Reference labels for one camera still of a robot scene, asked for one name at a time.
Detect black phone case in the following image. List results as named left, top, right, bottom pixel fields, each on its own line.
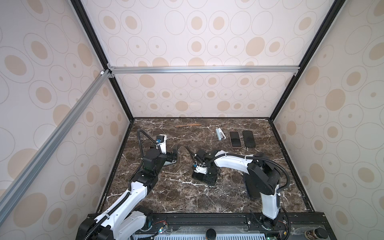
left=192, top=172, right=218, bottom=186

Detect pink phone case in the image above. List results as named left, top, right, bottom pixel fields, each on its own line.
left=229, top=131, right=242, bottom=149

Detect black phone case horizontal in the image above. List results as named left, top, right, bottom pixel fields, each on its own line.
left=242, top=130, right=256, bottom=148

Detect light blue phone case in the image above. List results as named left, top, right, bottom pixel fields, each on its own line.
left=164, top=160, right=177, bottom=166

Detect black phone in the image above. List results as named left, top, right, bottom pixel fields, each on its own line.
left=243, top=174, right=261, bottom=200

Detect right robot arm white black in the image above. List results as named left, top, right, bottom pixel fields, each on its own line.
left=188, top=149, right=291, bottom=221

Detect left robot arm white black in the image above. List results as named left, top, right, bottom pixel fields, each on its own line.
left=76, top=149, right=178, bottom=240

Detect small white blue box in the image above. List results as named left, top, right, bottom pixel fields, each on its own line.
left=216, top=128, right=226, bottom=141

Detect brown wooden stick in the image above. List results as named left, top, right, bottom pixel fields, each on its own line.
left=175, top=123, right=202, bottom=128

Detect black knob front centre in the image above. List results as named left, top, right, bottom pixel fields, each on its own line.
left=205, top=229, right=217, bottom=240

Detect black round button right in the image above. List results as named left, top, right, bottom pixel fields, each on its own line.
left=304, top=228, right=329, bottom=240

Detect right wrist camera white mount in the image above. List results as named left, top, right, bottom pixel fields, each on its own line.
left=194, top=165, right=208, bottom=175

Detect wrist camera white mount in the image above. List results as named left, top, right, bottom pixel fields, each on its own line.
left=194, top=165, right=208, bottom=175
left=156, top=134, right=167, bottom=154

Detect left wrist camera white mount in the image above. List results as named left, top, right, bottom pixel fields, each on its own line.
left=156, top=134, right=167, bottom=154

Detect horizontal aluminium rail back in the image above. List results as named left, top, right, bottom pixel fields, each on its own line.
left=102, top=65, right=300, bottom=76

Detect diagonal aluminium rail left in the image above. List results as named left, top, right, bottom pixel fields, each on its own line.
left=1, top=69, right=111, bottom=224

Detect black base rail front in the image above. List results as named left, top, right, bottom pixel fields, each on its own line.
left=128, top=212, right=336, bottom=240

